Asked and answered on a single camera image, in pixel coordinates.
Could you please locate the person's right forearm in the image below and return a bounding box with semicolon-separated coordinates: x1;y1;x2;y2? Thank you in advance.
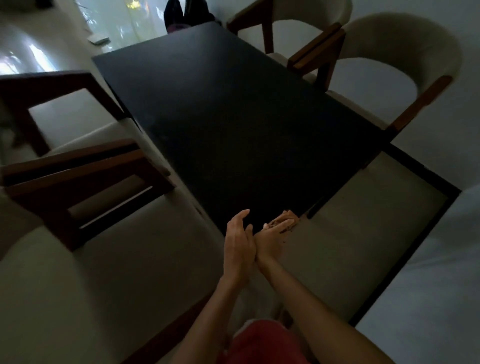
258;258;395;364

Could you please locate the person's right hand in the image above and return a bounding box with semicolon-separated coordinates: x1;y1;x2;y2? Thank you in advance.
253;218;295;269

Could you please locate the person's left forearm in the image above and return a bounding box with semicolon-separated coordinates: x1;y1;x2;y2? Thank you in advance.
168;277;250;364

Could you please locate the black dining table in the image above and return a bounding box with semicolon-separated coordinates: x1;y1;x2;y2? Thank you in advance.
91;21;387;237

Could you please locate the person's red garment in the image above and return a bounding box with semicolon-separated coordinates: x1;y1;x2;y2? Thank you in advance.
224;318;312;364

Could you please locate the beige cushioned wooden chair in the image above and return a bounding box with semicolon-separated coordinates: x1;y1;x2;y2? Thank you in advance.
287;12;464;170
0;138;230;364
0;70;143;166
226;0;353;82

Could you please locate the brown checkered cleaning cloth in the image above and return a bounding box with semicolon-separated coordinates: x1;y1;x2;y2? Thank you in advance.
262;209;301;245

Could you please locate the person's left hand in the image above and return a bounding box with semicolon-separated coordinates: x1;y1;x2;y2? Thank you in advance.
222;209;258;288

